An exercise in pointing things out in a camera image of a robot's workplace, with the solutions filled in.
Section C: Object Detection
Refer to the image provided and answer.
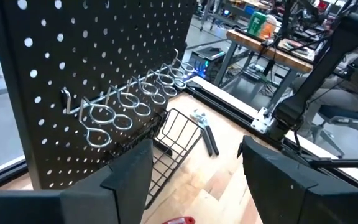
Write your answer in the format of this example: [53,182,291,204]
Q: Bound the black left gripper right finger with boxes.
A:
[237,135,358,224]

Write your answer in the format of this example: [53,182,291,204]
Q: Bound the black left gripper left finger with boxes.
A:
[0,138,154,224]

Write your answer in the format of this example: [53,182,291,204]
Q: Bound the red T-handle hex key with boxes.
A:
[162,216,196,224]

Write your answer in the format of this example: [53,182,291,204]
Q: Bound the black metal pegboard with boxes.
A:
[0,0,198,190]

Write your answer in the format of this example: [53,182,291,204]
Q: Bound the black office chair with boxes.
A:
[309,90,358,159]

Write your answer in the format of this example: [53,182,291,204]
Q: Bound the person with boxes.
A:
[292,49,358,138]

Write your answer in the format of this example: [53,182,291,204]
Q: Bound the wooden desk grey legs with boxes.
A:
[213,29,316,108]

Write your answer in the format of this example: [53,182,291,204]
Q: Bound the black computer case glowing lights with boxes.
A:
[187,46,227,82]

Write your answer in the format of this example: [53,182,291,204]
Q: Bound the orange round object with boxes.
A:
[259,14,278,40]

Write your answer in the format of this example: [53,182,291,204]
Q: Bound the green box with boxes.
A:
[246,11,269,37]

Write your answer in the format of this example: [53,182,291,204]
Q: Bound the silver mounting bracket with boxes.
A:
[250,106,275,135]

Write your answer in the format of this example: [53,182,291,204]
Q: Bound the black aluminium table frame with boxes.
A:
[183,77,358,191]

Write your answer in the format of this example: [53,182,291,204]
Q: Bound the black wire basket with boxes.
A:
[144,107,205,210]

